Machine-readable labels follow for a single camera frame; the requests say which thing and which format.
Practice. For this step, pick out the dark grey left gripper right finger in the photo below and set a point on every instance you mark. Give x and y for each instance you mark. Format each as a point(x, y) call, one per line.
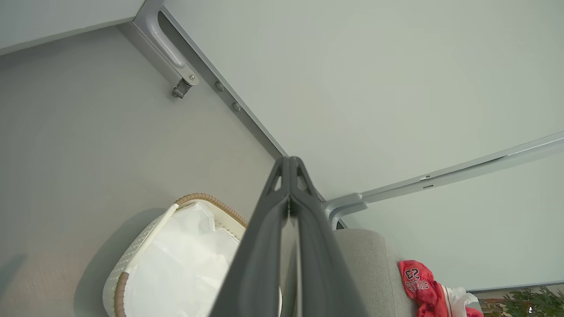
point(317, 264)

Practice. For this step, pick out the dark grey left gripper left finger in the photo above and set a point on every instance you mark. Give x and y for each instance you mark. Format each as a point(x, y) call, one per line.
point(260, 255)

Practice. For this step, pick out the red basketball jersey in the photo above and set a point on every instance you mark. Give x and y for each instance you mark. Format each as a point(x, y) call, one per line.
point(418, 281)

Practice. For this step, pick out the white clothing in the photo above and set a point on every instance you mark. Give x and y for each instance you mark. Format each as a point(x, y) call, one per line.
point(185, 264)

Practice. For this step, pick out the white woven laundry basket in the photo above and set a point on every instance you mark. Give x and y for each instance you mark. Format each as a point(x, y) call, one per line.
point(132, 255)

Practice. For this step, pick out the grey fabric sofa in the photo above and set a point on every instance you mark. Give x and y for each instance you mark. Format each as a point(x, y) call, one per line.
point(370, 273)

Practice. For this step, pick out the small metal caster wheel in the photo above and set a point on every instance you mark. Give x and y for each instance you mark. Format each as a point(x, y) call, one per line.
point(181, 89)

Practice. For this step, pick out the green potted plant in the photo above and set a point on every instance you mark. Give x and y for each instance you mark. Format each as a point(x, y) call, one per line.
point(533, 304)

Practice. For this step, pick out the grey partition frame with caster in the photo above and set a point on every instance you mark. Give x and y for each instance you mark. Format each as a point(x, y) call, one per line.
point(154, 26)

